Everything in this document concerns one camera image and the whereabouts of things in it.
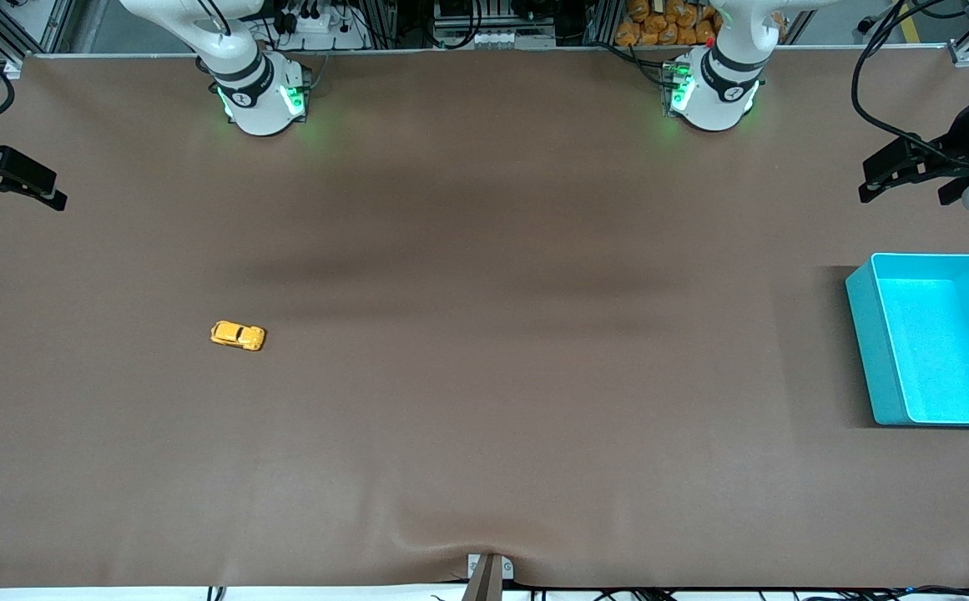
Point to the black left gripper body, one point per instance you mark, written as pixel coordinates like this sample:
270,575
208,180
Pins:
954,151

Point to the yellow beetle toy car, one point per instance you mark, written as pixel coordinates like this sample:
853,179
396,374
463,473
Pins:
238,335

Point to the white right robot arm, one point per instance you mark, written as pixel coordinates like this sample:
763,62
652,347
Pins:
259,108

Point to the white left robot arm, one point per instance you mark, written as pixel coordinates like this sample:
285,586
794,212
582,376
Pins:
714,104

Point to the teal plastic bin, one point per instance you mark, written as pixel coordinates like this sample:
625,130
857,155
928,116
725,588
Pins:
943,351

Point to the pile of orange toys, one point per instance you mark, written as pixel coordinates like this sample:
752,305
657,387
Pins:
668,25

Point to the white power strip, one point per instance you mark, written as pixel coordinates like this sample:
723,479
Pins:
321,25

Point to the aluminium rack with electronics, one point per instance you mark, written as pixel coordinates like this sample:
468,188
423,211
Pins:
492,21

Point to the brown table mat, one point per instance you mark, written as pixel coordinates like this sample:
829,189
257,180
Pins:
484,334

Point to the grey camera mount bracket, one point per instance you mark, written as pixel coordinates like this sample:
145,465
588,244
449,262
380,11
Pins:
488,576

